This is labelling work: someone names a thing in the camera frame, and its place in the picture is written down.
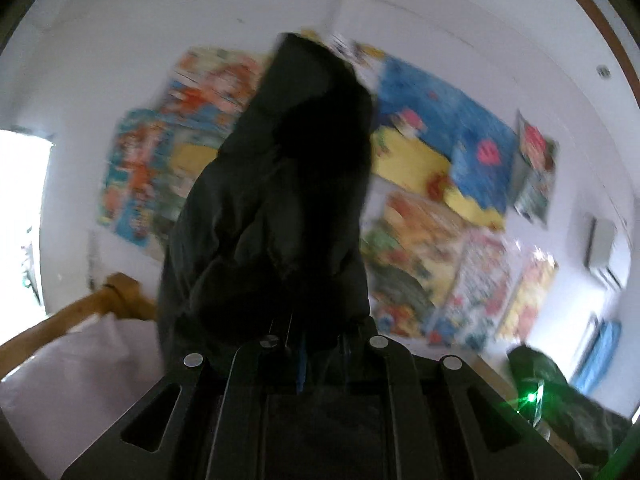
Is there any yellow pink pig drawing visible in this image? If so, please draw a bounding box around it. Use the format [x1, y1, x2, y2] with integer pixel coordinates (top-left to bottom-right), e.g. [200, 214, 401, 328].
[495, 249, 559, 347]

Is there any blue mushroom island painting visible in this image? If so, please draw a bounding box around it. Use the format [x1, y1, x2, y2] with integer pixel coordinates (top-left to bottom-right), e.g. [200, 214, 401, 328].
[371, 54, 482, 197]

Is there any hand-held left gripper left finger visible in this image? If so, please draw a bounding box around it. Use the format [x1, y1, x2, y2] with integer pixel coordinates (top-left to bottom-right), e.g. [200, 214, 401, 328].
[61, 332, 307, 480]

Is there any swimming orange-haired girl drawing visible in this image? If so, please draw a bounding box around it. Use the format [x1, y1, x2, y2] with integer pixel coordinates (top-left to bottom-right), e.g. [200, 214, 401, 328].
[164, 46, 272, 128]

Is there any blue hanging cloth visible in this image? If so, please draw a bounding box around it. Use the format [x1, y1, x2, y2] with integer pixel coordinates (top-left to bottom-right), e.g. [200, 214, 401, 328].
[574, 320, 624, 397]

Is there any black puffer jacket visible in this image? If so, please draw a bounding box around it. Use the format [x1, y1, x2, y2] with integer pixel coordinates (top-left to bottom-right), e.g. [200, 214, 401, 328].
[156, 32, 374, 386]

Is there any blond figure green drawing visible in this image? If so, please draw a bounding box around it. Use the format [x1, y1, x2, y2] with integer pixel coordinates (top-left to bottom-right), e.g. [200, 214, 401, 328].
[154, 129, 227, 262]

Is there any red-haired girl drawing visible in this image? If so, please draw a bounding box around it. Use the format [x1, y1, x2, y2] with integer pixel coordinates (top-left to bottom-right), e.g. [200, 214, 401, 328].
[512, 109, 559, 225]

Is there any orange green dragon drawing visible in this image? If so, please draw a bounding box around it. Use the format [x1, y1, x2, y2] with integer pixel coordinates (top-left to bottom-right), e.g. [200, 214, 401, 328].
[359, 190, 467, 337]

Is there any orange-haired mermaid drawing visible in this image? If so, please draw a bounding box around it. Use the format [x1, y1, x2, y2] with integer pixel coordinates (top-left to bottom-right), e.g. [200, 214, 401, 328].
[96, 109, 177, 257]

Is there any wooden bed frame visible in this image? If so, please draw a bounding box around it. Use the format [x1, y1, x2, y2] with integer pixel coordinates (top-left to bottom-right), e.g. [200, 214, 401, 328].
[0, 272, 159, 382]

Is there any pink blanket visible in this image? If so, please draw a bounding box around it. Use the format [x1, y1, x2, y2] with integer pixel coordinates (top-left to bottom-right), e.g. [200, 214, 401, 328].
[0, 317, 167, 480]

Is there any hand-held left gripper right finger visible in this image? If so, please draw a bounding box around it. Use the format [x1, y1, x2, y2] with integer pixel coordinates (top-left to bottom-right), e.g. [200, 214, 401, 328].
[339, 330, 584, 480]

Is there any red white crowded drawing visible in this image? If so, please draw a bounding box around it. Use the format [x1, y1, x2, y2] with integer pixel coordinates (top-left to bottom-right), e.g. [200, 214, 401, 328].
[428, 229, 517, 352]

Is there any dark green cloth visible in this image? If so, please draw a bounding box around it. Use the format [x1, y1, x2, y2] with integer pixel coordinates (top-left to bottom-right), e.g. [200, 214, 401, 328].
[507, 344, 634, 467]

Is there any bright window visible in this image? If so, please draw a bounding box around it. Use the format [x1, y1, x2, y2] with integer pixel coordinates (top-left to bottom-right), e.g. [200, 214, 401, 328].
[0, 127, 55, 312]

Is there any white air conditioner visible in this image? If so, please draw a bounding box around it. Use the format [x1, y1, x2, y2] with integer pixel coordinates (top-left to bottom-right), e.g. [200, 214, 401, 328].
[584, 216, 627, 292]

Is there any blue pink jellyfish painting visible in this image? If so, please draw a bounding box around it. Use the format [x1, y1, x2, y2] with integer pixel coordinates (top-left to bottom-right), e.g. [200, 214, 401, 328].
[444, 104, 519, 232]

